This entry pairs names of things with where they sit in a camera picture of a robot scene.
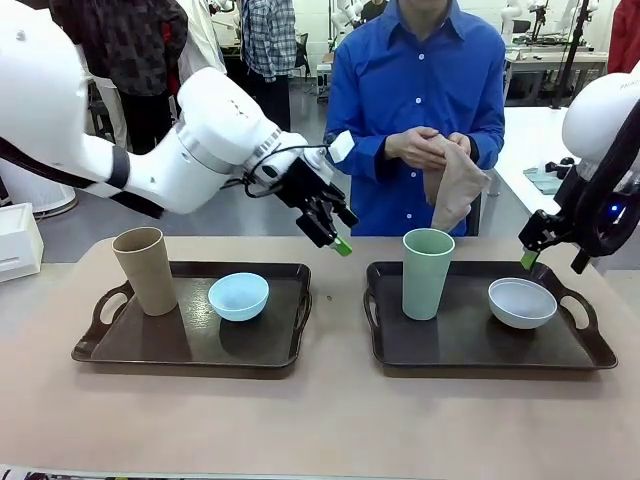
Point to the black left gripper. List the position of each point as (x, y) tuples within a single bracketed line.
[(305, 182)]

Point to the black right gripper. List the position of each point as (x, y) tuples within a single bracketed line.
[(542, 227)]

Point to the pale white bowl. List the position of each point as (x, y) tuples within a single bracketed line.
[(520, 315)]

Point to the tall green cup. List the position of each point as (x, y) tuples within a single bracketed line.
[(427, 280)]

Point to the beige cloth mat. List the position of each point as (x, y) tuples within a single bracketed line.
[(455, 185)]

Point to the person's left forearm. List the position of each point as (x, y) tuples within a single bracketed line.
[(487, 145)]

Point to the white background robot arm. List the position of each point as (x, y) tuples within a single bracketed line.
[(512, 20), (346, 12)]

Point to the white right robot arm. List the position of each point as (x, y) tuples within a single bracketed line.
[(600, 120)]

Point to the person's right forearm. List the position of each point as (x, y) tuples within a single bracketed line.
[(355, 150)]

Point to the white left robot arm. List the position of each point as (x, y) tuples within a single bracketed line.
[(210, 130)]

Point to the dark brown serving tray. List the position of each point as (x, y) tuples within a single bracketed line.
[(150, 340), (450, 345)]

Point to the person's right hand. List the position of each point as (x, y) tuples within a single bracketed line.
[(417, 147)]

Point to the person's left hand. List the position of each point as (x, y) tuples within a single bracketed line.
[(462, 145)]

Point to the grey-green folded cloth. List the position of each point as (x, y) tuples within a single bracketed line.
[(542, 180)]

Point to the small black device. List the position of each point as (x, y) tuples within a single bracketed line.
[(560, 167)]

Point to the white side table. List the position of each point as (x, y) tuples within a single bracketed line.
[(530, 135)]

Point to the light blue bowl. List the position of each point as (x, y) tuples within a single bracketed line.
[(237, 305)]

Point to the person's blue shirt torso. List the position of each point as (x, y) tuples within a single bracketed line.
[(400, 75)]

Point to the black office chair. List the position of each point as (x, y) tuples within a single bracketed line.
[(302, 60)]

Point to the person in plaid shirt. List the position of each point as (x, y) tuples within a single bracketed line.
[(265, 35)]

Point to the tall brown cup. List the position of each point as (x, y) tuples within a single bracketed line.
[(145, 270)]

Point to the background workbench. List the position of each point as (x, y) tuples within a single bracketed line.
[(550, 62)]

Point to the person in dark clothes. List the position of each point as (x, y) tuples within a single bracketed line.
[(374, 9)]

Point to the black tripod stand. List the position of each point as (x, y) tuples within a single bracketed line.
[(575, 50)]

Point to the person in cream coat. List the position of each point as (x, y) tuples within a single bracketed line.
[(200, 40)]

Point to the person in red jacket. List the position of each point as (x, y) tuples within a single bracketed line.
[(625, 35)]

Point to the person in checked jacket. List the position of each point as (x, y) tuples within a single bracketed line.
[(135, 45)]

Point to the white foam box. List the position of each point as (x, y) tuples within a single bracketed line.
[(20, 240)]

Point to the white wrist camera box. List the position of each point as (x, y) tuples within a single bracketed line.
[(341, 146)]

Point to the white round pedestal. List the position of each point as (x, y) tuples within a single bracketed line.
[(30, 192)]

